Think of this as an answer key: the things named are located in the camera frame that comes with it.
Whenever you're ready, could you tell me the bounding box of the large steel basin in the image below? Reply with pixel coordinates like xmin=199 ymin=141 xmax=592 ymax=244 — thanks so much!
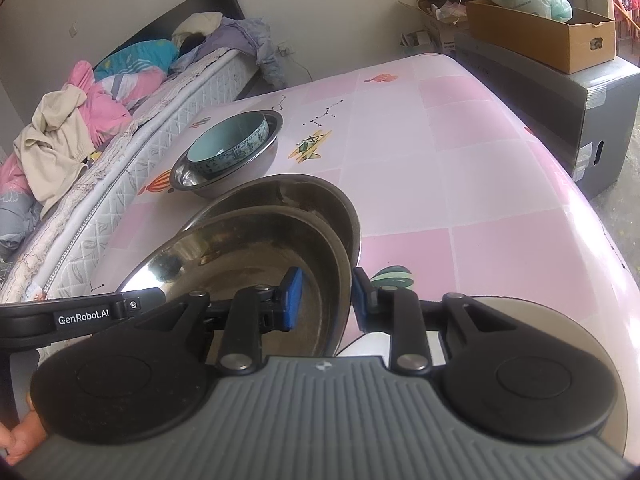
xmin=182 ymin=173 xmax=362 ymax=281

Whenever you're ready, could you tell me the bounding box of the blue patterned pillow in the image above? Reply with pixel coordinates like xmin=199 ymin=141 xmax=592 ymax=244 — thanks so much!
xmin=94 ymin=39 xmax=180 ymax=82

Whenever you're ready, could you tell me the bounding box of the open white cardboard box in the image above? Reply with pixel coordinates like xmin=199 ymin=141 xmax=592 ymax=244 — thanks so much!
xmin=399 ymin=0 xmax=472 ymax=57

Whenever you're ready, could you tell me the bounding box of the cream cloth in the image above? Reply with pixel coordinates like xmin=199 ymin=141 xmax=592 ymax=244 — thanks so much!
xmin=172 ymin=11 xmax=223 ymax=43

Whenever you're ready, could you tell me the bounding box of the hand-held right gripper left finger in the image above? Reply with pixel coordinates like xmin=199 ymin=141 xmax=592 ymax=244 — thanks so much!
xmin=131 ymin=267 xmax=304 ymax=377

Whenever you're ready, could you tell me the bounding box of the person's left hand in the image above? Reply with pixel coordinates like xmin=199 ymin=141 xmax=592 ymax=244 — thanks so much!
xmin=0 ymin=395 xmax=52 ymax=467

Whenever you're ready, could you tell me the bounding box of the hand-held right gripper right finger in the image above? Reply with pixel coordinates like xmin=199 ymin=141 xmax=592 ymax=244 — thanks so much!
xmin=352 ymin=267 xmax=545 ymax=375

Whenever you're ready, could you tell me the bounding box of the pink patterned quilt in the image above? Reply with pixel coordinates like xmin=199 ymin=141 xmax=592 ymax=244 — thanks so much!
xmin=0 ymin=60 xmax=168 ymax=211

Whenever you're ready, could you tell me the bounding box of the white cable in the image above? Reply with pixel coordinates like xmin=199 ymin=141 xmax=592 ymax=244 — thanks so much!
xmin=285 ymin=50 xmax=315 ymax=82

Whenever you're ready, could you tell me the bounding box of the teal ceramic bowl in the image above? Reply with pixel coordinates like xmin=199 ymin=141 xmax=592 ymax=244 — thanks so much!
xmin=185 ymin=112 xmax=271 ymax=177

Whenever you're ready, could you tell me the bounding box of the small steel bowl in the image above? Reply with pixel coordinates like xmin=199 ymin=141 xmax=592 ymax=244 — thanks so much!
xmin=169 ymin=109 xmax=284 ymax=199

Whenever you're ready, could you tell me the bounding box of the black bed frame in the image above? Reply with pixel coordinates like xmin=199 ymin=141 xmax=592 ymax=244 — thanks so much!
xmin=102 ymin=0 xmax=247 ymax=61

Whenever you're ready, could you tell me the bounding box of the flat steel plate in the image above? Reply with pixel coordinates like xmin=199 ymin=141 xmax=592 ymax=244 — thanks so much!
xmin=345 ymin=295 xmax=632 ymax=455

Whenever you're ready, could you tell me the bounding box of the deep steel plate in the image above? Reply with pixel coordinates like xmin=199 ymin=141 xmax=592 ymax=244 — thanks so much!
xmin=119 ymin=209 xmax=354 ymax=357

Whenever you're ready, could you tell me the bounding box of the large grey carton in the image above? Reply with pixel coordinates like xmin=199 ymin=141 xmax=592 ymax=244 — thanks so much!
xmin=451 ymin=29 xmax=640 ymax=202

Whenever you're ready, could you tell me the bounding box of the white quilted mattress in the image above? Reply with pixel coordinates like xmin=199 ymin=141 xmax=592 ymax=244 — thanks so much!
xmin=0 ymin=47 xmax=263 ymax=303

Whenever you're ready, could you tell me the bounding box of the brown cardboard box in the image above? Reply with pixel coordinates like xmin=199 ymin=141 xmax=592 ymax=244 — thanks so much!
xmin=465 ymin=0 xmax=617 ymax=75

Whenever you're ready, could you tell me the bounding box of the pink patterned tablecloth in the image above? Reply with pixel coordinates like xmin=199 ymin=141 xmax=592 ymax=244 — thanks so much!
xmin=45 ymin=52 xmax=640 ymax=461

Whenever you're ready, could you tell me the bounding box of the lilac bed sheet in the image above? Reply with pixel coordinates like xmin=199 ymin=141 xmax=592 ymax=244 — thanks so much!
xmin=169 ymin=16 xmax=288 ymax=88

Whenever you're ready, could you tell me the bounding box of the beige garment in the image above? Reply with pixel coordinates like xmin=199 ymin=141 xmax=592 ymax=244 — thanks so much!
xmin=12 ymin=84 xmax=96 ymax=218

